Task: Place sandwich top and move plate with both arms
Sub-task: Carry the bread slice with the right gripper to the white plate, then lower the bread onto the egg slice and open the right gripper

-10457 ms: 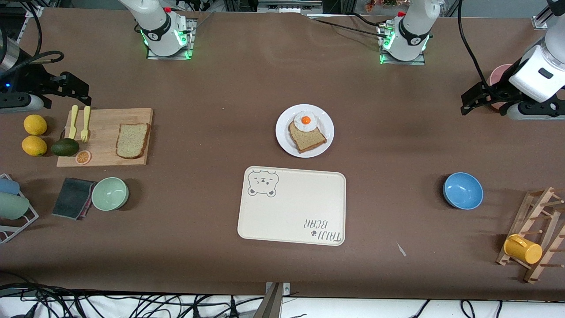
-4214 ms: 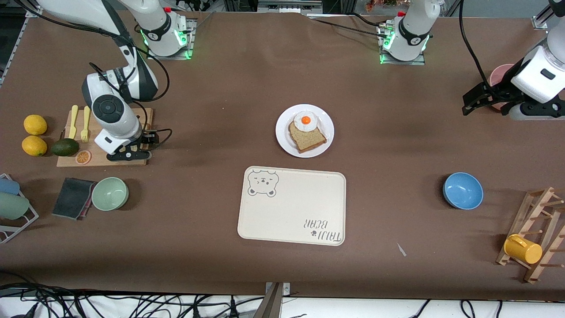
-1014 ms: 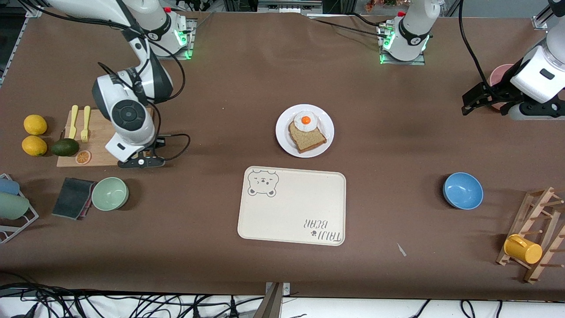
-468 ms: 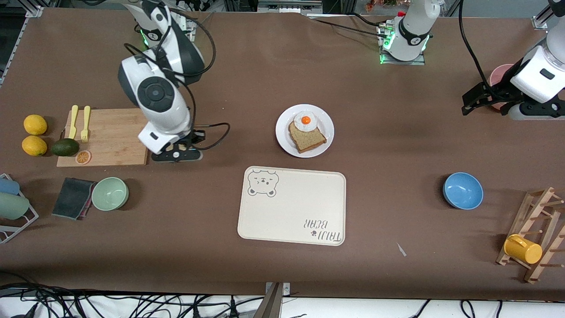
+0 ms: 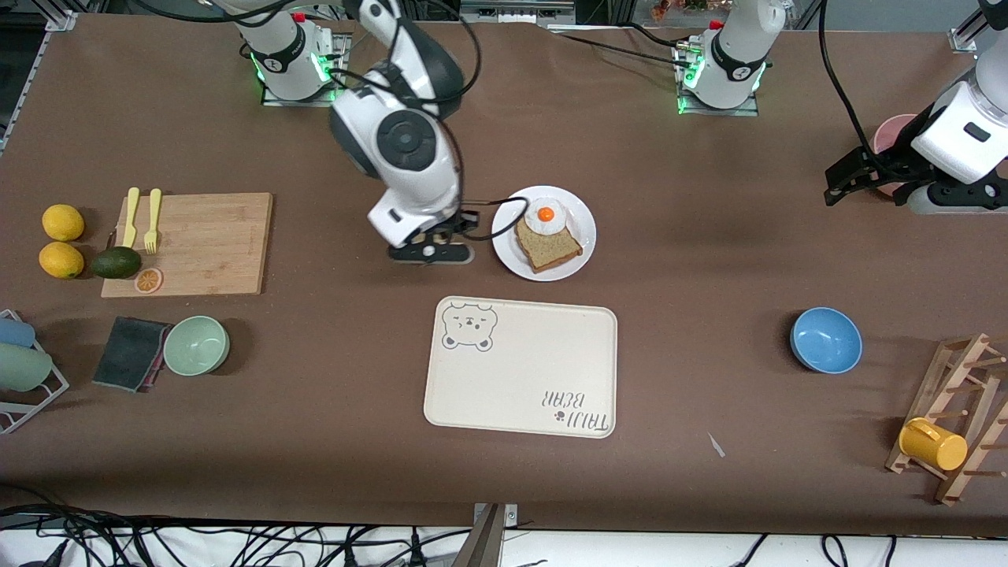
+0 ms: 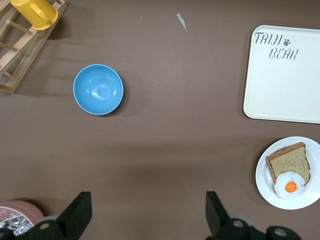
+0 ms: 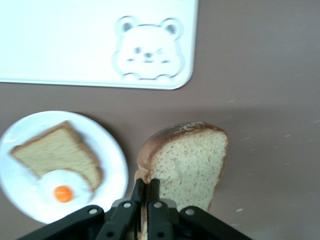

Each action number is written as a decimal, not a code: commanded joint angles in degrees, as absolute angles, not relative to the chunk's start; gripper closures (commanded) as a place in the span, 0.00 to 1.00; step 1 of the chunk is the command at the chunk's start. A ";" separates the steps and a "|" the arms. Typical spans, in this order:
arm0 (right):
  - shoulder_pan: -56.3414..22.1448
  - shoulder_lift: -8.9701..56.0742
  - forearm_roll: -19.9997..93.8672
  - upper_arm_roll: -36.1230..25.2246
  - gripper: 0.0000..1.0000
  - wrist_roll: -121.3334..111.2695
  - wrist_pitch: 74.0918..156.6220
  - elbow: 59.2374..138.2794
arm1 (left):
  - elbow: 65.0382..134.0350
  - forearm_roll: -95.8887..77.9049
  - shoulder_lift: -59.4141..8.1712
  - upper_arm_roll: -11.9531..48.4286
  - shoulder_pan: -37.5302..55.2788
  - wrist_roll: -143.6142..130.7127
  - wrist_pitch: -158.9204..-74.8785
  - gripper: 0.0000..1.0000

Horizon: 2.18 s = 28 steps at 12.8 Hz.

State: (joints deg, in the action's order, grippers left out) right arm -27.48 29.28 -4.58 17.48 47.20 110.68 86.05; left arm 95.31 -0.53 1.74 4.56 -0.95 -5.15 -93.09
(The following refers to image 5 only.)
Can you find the wooden peg drying rack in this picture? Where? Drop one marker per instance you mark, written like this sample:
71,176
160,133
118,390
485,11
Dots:
935,398

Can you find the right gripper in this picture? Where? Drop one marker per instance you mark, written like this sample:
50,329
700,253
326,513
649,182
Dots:
455,223

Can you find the pale green bowl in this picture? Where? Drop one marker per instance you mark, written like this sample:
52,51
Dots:
197,345

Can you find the wooden cutting board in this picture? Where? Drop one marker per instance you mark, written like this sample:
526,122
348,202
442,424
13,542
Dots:
205,236

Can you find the white round plate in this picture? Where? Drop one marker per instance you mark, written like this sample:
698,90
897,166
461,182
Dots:
583,228

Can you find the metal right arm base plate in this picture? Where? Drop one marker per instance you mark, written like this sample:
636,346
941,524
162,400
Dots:
272,100

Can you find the dark green avocado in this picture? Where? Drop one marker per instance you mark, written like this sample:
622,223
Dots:
116,263

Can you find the pale yellow plastic fork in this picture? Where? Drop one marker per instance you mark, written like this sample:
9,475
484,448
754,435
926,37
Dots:
153,216

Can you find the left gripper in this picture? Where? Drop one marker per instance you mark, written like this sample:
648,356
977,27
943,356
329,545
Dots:
883,166

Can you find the light blue cup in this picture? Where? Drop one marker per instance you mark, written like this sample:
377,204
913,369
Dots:
16,333

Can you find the small grey tape scrap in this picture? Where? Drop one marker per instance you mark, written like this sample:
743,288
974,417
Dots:
716,445

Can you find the toy orange slice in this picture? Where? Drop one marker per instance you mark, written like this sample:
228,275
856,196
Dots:
148,280

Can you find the dark grey folded cloth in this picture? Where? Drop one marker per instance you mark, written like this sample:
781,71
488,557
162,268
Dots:
126,354

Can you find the pale yellow plastic knife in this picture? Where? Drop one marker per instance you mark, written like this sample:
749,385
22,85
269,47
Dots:
131,213

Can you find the yellow plastic mug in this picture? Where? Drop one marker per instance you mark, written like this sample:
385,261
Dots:
937,449

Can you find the blue bowl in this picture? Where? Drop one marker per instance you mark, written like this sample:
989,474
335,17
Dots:
826,340

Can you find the brown bread slice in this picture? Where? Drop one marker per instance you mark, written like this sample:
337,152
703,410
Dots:
551,252

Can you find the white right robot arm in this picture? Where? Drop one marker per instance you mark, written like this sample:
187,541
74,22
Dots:
402,142

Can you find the grey equipment box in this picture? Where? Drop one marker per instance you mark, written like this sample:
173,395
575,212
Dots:
516,12

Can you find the metal table edge bracket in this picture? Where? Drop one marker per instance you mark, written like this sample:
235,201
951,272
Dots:
484,543

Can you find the yellow lemon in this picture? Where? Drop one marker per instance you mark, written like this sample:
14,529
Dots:
61,260
63,222

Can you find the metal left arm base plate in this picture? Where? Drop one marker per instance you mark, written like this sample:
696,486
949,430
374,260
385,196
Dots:
744,110

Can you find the grey green cup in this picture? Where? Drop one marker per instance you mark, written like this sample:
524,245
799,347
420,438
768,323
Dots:
24,368

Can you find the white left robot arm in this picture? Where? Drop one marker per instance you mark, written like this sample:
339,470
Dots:
736,55

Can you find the cream bear print tray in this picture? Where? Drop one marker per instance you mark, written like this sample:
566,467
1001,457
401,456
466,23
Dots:
520,370

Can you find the silver aluminium frame bracket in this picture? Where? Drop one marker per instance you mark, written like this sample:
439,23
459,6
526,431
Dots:
967,35
61,21

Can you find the pink bowl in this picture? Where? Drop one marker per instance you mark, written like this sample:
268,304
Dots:
891,134

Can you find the toy fried egg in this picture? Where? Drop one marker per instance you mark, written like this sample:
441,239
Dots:
545,214

